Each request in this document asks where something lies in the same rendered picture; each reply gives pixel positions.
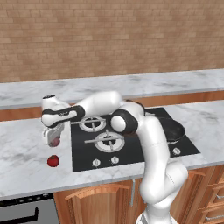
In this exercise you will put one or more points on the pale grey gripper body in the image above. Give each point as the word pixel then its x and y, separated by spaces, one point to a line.
pixel 52 134

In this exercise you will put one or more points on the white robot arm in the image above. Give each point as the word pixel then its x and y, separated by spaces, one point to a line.
pixel 156 163

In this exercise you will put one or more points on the red tomato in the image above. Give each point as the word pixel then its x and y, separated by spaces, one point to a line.
pixel 53 161

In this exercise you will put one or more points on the black frying pan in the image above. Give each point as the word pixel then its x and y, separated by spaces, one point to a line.
pixel 175 129

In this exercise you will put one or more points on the white hob knob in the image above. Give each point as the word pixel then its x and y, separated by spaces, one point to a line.
pixel 96 162
pixel 176 151
pixel 114 159

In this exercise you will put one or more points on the black hob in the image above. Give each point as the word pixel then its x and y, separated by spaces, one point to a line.
pixel 128 151

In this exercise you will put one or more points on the grey dishwasher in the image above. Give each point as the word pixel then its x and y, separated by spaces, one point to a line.
pixel 26 208

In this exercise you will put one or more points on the arched wooden cupboard door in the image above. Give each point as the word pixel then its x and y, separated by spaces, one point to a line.
pixel 198 195
pixel 99 204

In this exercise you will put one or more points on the wooden drawer front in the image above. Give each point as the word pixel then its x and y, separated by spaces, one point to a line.
pixel 218 195
pixel 213 215
pixel 220 178

